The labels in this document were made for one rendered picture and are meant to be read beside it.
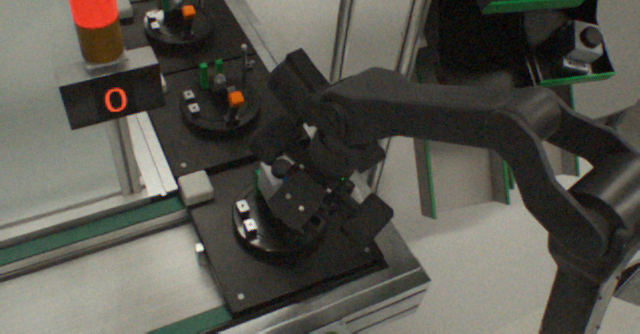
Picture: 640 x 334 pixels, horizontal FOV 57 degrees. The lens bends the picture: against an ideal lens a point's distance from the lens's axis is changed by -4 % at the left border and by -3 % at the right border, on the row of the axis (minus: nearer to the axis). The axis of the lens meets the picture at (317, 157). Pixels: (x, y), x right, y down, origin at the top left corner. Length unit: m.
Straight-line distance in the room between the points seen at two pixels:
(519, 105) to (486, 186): 0.56
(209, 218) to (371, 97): 0.46
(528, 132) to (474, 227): 0.71
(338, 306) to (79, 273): 0.39
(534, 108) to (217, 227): 0.59
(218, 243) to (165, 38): 0.47
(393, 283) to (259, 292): 0.20
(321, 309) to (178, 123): 0.41
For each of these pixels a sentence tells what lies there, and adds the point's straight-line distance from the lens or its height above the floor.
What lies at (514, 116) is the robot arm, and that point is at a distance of 0.43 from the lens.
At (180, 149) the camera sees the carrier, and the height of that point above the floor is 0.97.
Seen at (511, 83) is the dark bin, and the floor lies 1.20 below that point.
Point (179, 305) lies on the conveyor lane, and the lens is 0.92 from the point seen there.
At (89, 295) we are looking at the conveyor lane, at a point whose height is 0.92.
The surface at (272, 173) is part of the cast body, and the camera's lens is 0.83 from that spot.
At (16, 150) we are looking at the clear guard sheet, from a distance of 0.88.
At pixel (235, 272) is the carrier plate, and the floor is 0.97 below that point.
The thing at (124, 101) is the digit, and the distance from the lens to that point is 0.78.
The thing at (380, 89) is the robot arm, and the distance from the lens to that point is 0.54.
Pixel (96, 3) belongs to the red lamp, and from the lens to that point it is 0.69.
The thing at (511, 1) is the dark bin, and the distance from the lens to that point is 0.71.
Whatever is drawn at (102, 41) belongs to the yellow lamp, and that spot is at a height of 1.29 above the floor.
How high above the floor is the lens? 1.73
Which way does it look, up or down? 49 degrees down
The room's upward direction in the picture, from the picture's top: 8 degrees clockwise
